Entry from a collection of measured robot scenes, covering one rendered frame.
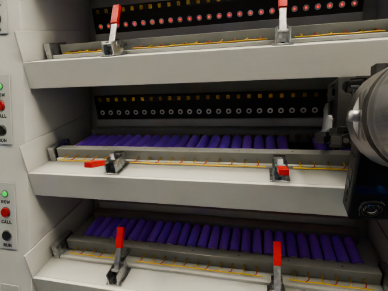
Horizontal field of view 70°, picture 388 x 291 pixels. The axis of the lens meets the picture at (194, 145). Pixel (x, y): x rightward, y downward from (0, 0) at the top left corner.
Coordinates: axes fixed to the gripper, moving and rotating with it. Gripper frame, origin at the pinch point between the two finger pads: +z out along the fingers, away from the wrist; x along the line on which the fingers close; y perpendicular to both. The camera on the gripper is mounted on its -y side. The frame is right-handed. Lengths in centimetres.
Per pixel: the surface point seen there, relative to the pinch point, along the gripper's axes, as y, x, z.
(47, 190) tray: -10, 49, -7
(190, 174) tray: -5.8, 22.7, -6.4
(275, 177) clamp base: -5.6, 9.9, -6.8
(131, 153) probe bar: -2.9, 34.1, -3.6
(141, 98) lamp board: 8.3, 37.1, 7.0
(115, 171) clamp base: -5.5, 34.9, -7.7
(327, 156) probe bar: -2.6, 2.2, -3.7
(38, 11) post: 23, 52, -5
